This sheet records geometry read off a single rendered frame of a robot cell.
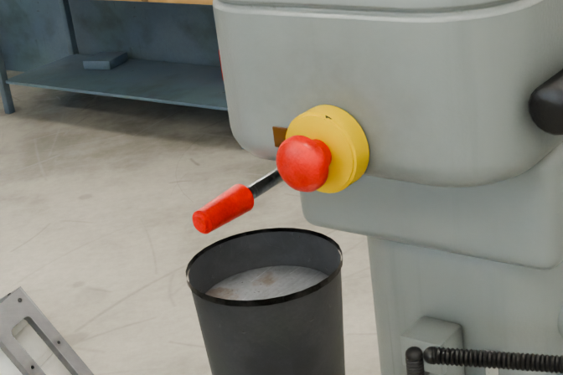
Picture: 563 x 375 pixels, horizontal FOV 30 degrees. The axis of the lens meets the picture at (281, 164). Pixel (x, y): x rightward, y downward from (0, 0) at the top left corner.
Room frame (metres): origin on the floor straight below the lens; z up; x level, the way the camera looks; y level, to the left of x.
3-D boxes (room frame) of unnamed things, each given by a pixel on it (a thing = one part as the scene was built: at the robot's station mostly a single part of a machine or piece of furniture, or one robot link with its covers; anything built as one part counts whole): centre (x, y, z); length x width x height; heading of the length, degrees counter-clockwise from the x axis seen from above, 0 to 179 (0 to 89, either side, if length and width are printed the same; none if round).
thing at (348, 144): (0.69, -0.03, 1.76); 0.06 x 0.02 x 0.06; 51
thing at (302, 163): (0.67, -0.02, 1.76); 0.04 x 0.03 x 0.04; 51
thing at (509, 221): (0.90, -0.21, 1.68); 0.34 x 0.24 x 0.10; 141
